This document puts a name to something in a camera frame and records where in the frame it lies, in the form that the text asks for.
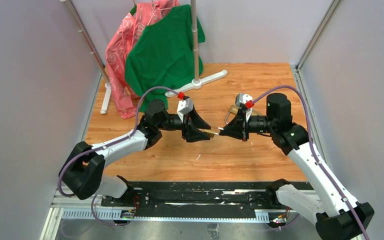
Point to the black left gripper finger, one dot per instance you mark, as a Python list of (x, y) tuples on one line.
[(198, 121), (195, 135)]

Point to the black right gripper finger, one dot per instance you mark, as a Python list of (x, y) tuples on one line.
[(236, 123), (236, 134)]

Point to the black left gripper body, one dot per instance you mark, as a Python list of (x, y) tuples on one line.
[(186, 121)]

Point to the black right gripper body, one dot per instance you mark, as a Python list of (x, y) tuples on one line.
[(246, 127)]

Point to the brass padlock with steel shackle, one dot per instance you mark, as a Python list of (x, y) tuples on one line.
[(231, 113)]

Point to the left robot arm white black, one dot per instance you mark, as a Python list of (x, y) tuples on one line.
[(83, 171)]

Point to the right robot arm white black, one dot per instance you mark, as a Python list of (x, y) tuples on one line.
[(336, 214)]

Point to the white clothes rack stand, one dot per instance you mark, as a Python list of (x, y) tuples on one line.
[(196, 83)]

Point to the pink patterned garment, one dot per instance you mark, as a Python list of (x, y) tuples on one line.
[(127, 35)]

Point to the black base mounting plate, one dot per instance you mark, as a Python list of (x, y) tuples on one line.
[(235, 201)]

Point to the green t-shirt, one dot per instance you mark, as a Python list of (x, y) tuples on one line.
[(162, 57)]

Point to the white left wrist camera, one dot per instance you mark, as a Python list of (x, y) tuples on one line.
[(184, 107)]

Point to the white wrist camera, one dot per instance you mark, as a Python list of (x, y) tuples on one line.
[(247, 101), (184, 107)]

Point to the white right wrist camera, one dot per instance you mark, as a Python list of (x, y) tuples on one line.
[(247, 101)]

